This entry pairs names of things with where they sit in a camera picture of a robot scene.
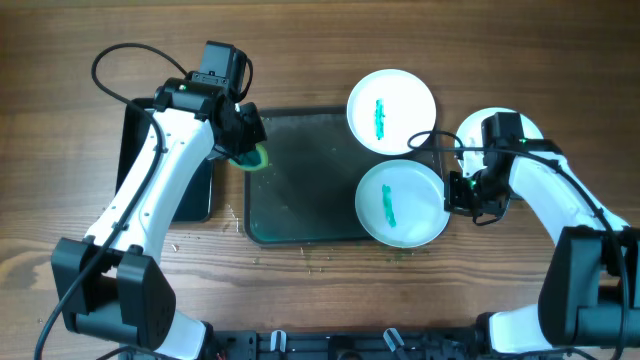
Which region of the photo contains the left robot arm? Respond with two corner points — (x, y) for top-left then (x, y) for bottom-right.
(51, 41), (268, 359)

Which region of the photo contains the green yellow sponge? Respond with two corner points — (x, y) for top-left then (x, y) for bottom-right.
(229, 144), (269, 172)

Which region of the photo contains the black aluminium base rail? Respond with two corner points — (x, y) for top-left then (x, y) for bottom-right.
(204, 327), (502, 360)

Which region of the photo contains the white plate top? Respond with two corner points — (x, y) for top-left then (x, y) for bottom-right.
(346, 69), (437, 156)

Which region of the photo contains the dark grey serving tray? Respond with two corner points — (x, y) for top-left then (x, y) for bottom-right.
(244, 107), (442, 246)

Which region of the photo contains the black rectangular water tub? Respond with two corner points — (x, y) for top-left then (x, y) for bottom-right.
(115, 105), (214, 224)

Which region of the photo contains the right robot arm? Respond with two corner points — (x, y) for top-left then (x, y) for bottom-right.
(444, 108), (639, 356)

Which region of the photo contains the white plate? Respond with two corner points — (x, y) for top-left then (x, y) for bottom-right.
(355, 159), (450, 248)
(457, 107), (548, 202)
(346, 69), (437, 156)

